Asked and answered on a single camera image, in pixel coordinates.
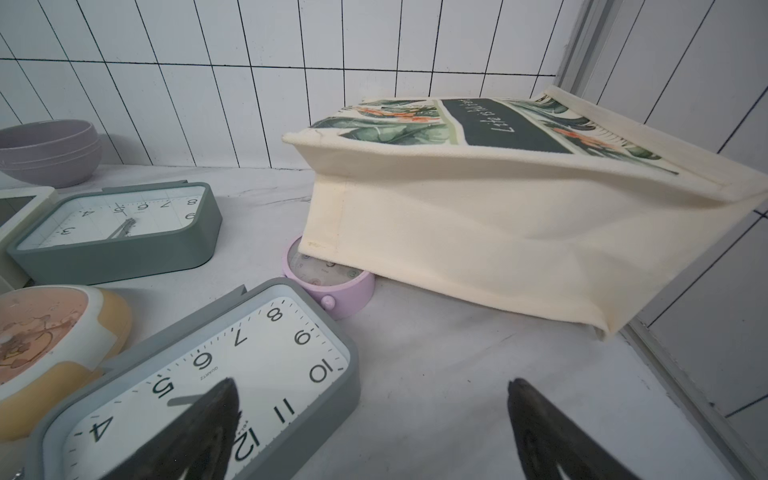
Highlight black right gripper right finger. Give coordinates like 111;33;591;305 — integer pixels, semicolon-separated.
507;378;637;479

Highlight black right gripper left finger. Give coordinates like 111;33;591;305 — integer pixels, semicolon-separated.
104;378;239;479

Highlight cream canvas floral tote bag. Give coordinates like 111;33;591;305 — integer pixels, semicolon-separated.
283;87;767;335

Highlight grey square alarm clock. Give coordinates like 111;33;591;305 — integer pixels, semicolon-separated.
23;278;361;479

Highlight orange rounded alarm clock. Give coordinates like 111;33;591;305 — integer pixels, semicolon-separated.
1;285;133;442

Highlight lilac round alarm clock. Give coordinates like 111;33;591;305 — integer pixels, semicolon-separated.
282;236;376;320

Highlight green rectangular alarm clock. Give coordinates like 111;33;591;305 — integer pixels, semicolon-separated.
7;180;223;285

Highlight white digital clock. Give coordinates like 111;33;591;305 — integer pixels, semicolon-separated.
0;187;58;294

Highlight purple ceramic bowl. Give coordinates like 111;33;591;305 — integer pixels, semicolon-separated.
1;119;103;188

